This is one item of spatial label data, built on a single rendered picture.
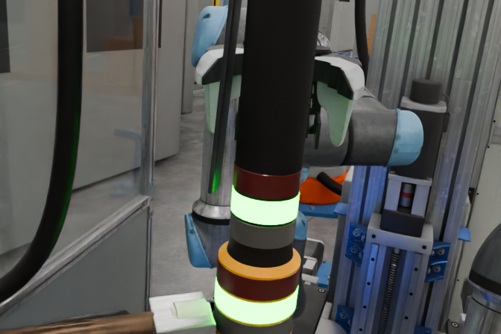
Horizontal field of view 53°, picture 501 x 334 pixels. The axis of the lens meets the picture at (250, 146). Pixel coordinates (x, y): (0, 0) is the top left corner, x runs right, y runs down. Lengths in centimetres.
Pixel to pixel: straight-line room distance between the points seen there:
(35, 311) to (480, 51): 119
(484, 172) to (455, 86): 105
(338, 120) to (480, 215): 186
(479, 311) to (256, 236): 49
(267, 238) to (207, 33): 71
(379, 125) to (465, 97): 50
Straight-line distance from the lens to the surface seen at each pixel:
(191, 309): 27
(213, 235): 102
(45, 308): 145
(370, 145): 64
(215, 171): 25
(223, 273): 26
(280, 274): 25
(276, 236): 24
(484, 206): 218
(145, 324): 26
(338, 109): 36
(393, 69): 111
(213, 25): 92
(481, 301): 70
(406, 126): 66
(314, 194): 430
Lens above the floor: 171
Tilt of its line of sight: 17 degrees down
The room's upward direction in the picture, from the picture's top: 5 degrees clockwise
